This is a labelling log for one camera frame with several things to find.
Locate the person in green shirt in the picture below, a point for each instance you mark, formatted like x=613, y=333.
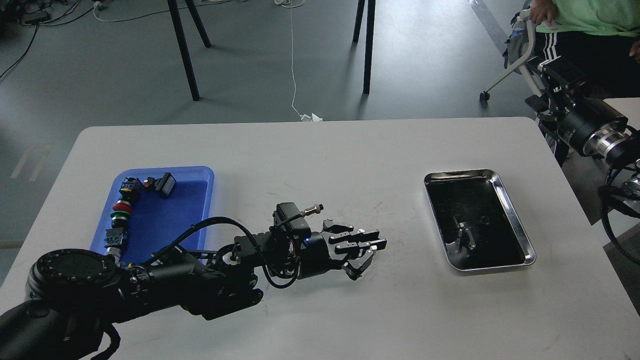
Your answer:
x=595, y=36

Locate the red green ringed button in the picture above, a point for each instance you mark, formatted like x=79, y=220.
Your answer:
x=121, y=213

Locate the white office chair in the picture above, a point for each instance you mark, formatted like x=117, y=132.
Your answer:
x=520, y=48

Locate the person's hand on chair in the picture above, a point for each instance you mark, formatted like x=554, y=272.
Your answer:
x=543, y=11

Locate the black square push button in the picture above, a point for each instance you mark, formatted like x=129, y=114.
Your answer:
x=163, y=186

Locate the person's second hand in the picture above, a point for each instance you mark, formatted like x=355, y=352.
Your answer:
x=634, y=51

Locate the black table legs right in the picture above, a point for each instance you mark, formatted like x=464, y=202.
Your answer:
x=370, y=6

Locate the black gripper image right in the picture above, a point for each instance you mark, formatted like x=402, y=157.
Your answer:
x=589, y=126

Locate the black robot arm image left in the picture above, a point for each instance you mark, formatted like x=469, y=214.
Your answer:
x=75, y=296

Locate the white side table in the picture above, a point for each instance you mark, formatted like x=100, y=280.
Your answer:
x=630, y=107

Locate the blue plastic tray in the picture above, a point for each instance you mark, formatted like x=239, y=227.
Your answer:
x=157, y=221

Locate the silver metal tray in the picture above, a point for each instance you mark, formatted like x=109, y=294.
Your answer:
x=459, y=200

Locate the black green contact block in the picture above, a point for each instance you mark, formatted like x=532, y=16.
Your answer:
x=117, y=237

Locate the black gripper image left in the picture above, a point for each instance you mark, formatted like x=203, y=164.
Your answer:
x=338, y=247

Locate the black table legs left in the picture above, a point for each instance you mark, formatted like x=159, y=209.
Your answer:
x=181, y=41

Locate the black table legs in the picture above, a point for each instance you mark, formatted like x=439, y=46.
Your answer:
x=181, y=41
x=370, y=6

